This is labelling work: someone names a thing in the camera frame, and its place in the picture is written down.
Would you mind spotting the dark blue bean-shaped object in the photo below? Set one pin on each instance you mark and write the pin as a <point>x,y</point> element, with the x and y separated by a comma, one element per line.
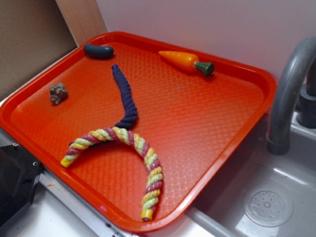
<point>99,52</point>

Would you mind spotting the grey toy sink basin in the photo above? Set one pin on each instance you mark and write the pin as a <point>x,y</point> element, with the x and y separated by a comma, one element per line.
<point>257,194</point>

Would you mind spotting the small brown rock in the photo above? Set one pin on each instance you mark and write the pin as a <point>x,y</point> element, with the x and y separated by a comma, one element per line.
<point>58,93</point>

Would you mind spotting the grey toy faucet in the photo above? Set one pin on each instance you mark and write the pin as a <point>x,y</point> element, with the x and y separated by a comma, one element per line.
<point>296,88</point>

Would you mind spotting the brown cardboard panel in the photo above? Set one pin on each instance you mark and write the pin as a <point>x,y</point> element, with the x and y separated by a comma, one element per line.
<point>33,35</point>

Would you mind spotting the light wooden board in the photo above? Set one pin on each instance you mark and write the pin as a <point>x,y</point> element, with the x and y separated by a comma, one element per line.
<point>83,19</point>

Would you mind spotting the orange toy carrot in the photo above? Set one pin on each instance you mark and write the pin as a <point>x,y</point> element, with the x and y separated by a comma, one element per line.
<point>188,62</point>

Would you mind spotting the orange plastic tray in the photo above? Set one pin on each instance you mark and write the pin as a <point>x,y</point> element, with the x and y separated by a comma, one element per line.
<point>193,122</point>

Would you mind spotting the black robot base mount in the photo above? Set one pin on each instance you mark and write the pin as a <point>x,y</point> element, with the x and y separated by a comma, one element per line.
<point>19,175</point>

